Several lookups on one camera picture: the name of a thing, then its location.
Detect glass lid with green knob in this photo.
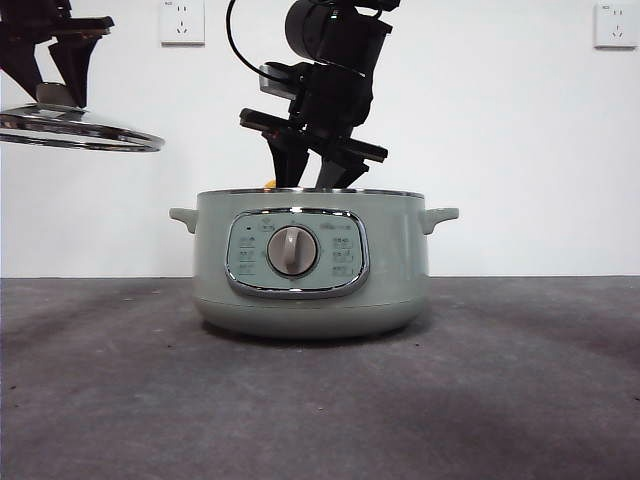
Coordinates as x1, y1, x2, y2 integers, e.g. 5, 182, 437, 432
0, 82, 166, 154

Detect sage green electric pot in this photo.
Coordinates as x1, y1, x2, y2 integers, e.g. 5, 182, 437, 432
168, 188, 460, 342

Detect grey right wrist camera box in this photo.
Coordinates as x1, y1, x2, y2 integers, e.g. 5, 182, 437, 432
257, 61, 302, 97

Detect white wall socket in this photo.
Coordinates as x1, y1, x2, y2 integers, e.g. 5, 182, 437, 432
593, 3, 640, 50
159, 0, 206, 48

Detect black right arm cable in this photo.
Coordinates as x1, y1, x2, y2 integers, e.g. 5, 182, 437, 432
225, 0, 269, 76

